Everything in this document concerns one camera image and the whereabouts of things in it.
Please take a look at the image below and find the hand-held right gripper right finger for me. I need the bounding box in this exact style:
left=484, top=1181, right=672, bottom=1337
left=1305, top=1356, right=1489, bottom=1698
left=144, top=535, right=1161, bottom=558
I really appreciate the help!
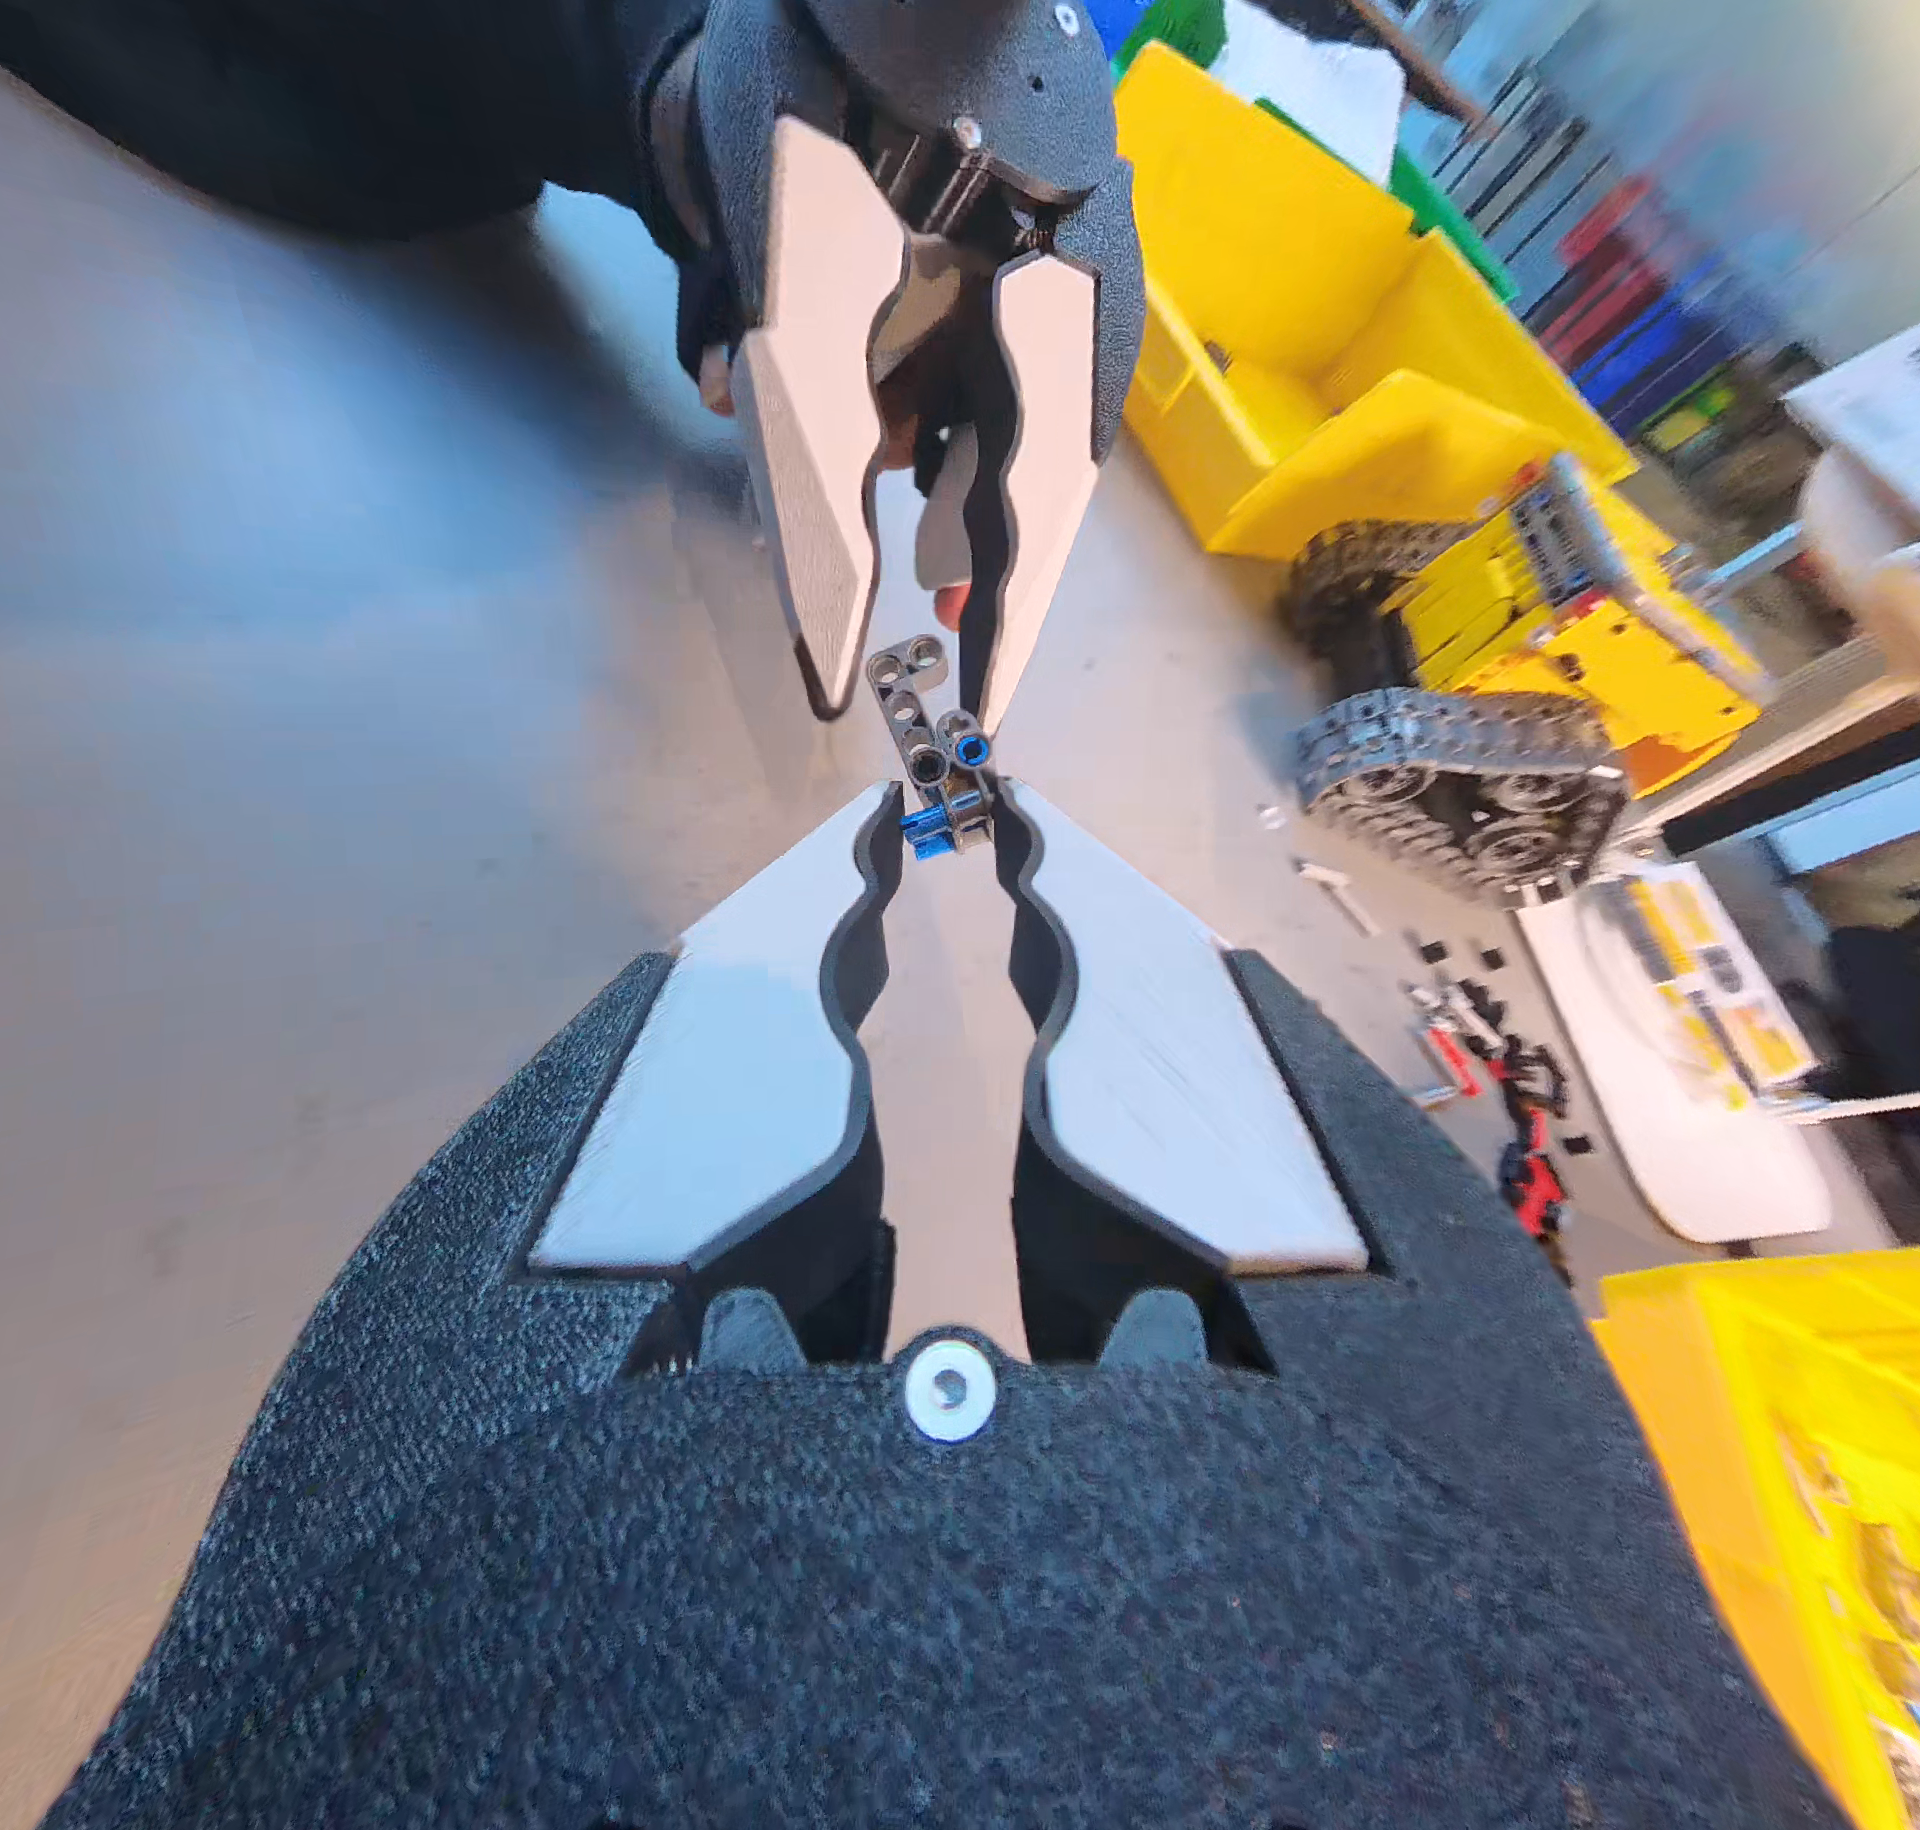
left=991, top=783, right=1373, bottom=1279

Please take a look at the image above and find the grey desk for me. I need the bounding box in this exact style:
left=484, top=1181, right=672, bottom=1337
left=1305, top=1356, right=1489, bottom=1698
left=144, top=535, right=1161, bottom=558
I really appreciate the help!
left=0, top=59, right=1920, bottom=1830

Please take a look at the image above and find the green storage bin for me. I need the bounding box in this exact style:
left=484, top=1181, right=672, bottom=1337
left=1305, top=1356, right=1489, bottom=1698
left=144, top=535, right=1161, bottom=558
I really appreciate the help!
left=1117, top=0, right=1519, bottom=307

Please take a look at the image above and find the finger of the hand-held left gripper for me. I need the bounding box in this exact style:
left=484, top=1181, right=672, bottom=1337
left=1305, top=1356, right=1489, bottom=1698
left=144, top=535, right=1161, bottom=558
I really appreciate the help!
left=951, top=249, right=1106, bottom=740
left=728, top=112, right=916, bottom=729

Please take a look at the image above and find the white brick axle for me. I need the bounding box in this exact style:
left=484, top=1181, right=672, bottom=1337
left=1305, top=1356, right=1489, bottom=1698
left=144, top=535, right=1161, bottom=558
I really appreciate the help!
left=1296, top=856, right=1380, bottom=940

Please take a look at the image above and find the yellow storage bin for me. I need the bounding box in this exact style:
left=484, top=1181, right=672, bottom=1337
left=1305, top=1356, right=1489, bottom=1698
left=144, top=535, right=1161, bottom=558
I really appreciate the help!
left=1117, top=46, right=1642, bottom=560
left=1589, top=1251, right=1920, bottom=1830

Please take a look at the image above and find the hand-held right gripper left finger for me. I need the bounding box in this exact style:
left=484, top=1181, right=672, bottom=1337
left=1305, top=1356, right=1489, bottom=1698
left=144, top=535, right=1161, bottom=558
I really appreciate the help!
left=528, top=783, right=904, bottom=1279

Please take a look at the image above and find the rack of coloured bins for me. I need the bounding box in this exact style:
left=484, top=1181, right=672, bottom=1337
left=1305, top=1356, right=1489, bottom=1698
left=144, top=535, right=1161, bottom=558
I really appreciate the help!
left=1499, top=59, right=1862, bottom=467

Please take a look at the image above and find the grey connector with blue pins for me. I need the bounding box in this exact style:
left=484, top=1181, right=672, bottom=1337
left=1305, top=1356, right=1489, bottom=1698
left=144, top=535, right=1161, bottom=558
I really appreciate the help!
left=899, top=787, right=997, bottom=861

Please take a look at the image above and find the grey brick beam assembly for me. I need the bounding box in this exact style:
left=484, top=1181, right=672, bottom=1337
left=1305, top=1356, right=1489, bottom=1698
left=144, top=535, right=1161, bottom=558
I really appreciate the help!
left=866, top=635, right=997, bottom=810

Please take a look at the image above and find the person's left hand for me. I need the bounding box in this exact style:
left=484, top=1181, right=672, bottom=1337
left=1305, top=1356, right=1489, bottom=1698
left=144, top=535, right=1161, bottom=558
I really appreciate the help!
left=672, top=242, right=745, bottom=415

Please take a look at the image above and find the yellow tracked toy bulldozer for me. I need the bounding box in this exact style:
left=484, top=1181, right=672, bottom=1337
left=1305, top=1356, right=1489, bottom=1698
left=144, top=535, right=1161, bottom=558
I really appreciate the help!
left=1280, top=455, right=1780, bottom=901

